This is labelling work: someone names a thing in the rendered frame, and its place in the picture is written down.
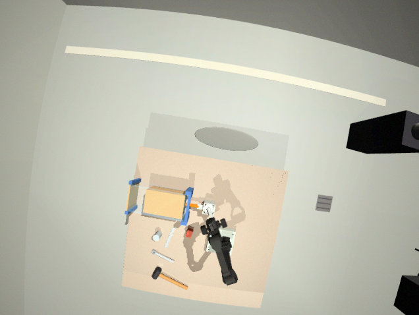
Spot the hammer with black head and wooden handle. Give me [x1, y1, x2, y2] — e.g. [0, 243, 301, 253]
[152, 267, 188, 290]

